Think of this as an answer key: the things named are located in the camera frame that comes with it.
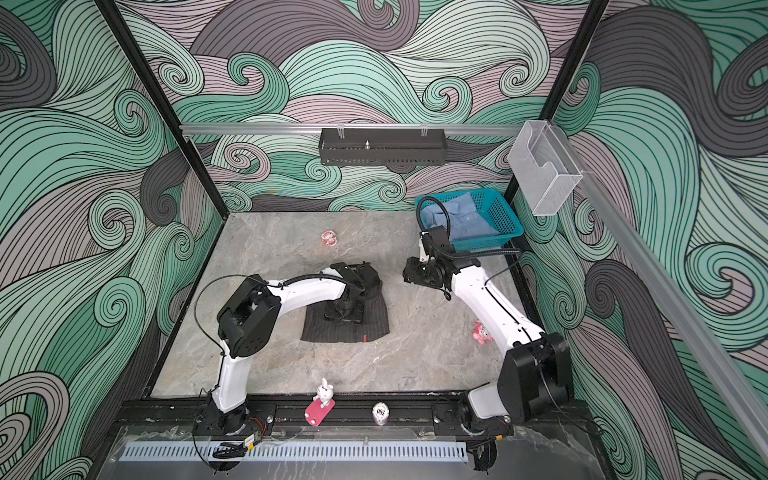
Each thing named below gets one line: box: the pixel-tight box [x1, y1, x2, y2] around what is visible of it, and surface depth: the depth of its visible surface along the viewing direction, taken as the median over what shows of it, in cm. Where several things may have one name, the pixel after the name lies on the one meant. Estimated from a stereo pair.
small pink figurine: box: [321, 230, 337, 246], surface depth 112 cm
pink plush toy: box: [472, 320, 495, 345], surface depth 87 cm
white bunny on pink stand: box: [304, 377, 336, 426], surface depth 74 cm
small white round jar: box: [372, 402, 390, 426], surface depth 71 cm
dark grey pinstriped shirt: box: [301, 296, 390, 343], surface depth 87 cm
